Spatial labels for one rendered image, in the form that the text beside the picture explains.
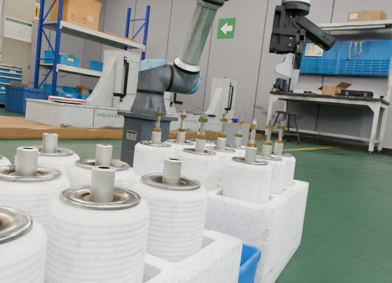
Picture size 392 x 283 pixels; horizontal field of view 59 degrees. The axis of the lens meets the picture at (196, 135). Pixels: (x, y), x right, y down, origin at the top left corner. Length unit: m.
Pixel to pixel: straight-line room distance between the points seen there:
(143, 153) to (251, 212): 0.28
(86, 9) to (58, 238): 6.10
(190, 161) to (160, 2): 8.02
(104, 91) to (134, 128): 1.91
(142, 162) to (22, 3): 6.74
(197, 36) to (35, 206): 1.14
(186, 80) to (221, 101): 3.27
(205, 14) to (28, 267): 1.25
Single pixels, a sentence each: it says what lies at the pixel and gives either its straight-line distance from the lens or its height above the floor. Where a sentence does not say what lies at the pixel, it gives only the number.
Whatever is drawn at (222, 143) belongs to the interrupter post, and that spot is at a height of 0.27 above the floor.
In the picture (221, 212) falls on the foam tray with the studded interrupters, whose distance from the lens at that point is 0.69.
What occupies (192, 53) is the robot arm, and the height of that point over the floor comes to 0.57.
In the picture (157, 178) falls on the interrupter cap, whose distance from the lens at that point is 0.45.
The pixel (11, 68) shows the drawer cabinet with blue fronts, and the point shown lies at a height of 0.64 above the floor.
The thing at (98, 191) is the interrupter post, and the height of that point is 0.26.
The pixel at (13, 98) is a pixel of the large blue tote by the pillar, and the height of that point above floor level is 0.19.
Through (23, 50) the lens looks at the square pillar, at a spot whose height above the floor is 1.04.
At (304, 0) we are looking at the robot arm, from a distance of 0.96.
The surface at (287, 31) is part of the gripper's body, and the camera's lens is 0.94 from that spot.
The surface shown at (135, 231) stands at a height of 0.23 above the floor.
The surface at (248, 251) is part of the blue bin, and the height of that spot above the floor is 0.11.
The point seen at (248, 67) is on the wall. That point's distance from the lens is 6.86.
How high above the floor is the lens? 0.35
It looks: 4 degrees down
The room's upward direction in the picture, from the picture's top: 7 degrees clockwise
